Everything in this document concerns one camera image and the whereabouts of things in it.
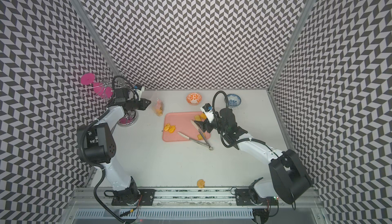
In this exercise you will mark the yellow duck cookie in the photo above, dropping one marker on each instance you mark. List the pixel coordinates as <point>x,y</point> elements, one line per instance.
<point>172,129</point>
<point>167,127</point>

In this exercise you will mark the wire rack with pink discs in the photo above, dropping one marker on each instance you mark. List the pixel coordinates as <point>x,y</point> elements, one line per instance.
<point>98,87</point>

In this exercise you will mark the round glass dish pink item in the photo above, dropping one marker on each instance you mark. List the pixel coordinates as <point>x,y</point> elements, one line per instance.
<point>129,119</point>

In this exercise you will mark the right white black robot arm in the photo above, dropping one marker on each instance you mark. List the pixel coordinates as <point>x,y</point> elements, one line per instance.
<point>289,178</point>

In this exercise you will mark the yellow duck cookie right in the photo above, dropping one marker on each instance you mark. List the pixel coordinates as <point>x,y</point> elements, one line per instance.
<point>172,129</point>

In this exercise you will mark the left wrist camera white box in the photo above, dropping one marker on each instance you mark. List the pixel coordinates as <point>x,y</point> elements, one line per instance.
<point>139,89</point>

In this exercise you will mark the blue patterned small bowl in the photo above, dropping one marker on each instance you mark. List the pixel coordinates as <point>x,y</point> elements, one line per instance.
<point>233,100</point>

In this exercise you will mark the orange patterned small bowl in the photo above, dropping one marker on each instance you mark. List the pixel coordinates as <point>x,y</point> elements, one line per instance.
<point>193,98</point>

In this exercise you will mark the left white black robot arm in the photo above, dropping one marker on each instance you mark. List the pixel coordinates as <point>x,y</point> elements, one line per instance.
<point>96,144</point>

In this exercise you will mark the yellow duck cookie left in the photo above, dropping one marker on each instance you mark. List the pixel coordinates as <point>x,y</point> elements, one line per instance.
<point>167,127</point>

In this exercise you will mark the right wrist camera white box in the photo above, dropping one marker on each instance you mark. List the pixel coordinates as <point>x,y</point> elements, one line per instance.
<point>208,111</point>

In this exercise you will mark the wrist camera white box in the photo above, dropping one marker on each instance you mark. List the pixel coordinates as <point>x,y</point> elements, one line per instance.
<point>139,89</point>
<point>208,111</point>

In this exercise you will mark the round cracker cookie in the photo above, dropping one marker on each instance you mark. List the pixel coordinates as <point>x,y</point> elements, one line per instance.
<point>201,183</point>

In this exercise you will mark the aluminium front rail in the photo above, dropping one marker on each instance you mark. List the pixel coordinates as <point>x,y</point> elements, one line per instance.
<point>183,197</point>

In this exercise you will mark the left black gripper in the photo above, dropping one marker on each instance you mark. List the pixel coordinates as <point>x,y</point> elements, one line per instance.
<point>144,104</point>

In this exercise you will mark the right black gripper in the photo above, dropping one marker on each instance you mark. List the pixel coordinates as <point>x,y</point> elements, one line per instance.
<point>206,124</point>

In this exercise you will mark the clear resealable bag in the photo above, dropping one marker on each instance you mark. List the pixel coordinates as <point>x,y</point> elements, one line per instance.
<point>157,106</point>

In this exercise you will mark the pink plastic tray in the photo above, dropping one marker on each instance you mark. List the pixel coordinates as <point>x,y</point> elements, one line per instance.
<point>182,122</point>

